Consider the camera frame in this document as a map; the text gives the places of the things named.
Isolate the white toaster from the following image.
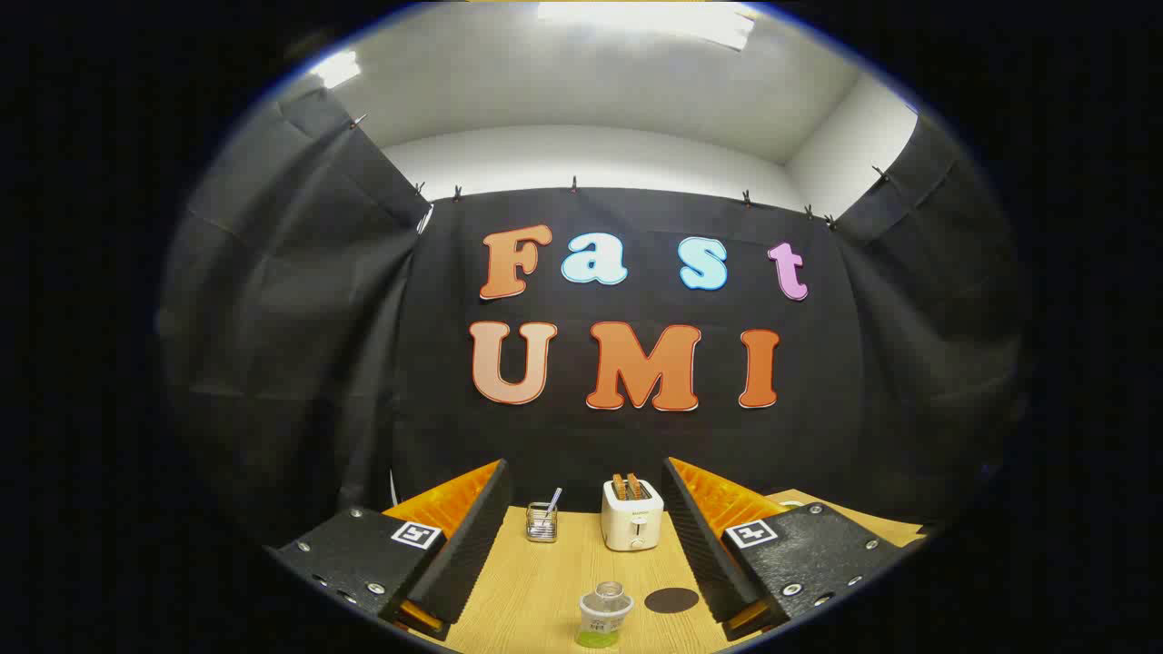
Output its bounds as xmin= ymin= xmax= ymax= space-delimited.
xmin=601 ymin=479 xmax=665 ymax=552

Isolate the clear juice bottle white label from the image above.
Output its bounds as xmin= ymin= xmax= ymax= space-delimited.
xmin=578 ymin=581 xmax=634 ymax=649

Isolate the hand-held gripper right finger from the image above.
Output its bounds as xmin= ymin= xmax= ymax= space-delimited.
xmin=661 ymin=457 xmax=928 ymax=642

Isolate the large ceiling light panel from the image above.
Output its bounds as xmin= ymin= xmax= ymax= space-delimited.
xmin=536 ymin=0 xmax=757 ymax=52

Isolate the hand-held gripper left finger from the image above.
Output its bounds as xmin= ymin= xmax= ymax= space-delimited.
xmin=263 ymin=459 xmax=512 ymax=642

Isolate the wooden table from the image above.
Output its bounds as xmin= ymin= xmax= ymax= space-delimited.
xmin=391 ymin=489 xmax=928 ymax=654

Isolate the dark brown round coaster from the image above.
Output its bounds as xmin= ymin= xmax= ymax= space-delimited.
xmin=644 ymin=587 xmax=701 ymax=614

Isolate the small ceiling light panel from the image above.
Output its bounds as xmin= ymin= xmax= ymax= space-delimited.
xmin=309 ymin=50 xmax=363 ymax=89

